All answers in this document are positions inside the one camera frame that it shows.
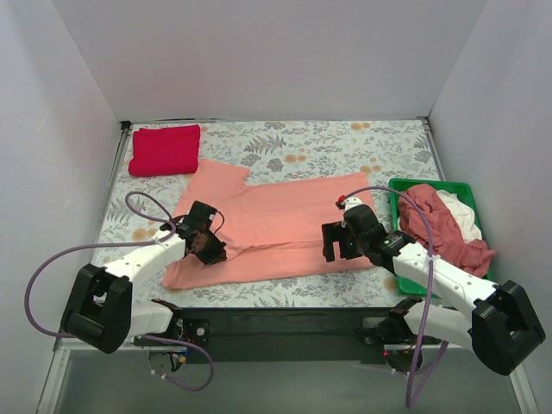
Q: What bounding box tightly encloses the salmon pink t shirt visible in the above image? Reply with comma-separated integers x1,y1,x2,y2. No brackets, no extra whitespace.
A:
162,160,372,290

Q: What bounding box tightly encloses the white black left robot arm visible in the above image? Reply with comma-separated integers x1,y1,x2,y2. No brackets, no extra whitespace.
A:
60,230,227,354

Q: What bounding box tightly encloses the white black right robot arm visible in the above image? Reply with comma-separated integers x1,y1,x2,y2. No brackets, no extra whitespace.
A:
322,222,546,375

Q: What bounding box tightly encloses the dusty rose t shirt in tray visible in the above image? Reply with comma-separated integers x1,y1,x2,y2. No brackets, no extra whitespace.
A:
398,184,496,278

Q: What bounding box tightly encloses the white t shirt in tray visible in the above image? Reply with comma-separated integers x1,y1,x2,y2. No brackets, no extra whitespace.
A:
436,190,482,243

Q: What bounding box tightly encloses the folded red t shirt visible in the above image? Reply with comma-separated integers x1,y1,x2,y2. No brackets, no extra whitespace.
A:
129,125,201,178

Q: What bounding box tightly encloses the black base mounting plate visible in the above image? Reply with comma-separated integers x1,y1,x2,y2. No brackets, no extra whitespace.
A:
157,307,391,364

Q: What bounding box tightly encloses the green plastic tray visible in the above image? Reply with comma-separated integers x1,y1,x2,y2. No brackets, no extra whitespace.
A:
387,177,495,298

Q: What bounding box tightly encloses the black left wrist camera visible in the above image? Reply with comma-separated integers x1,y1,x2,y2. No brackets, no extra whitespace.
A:
186,201,217,229

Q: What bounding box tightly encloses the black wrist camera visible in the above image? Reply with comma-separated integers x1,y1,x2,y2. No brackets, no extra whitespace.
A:
186,201,217,229
343,204,380,235

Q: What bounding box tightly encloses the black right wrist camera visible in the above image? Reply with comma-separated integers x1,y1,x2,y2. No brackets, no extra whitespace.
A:
343,204,380,235

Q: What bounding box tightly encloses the aluminium frame rail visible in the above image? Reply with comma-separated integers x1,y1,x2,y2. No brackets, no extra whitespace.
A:
35,313,540,414

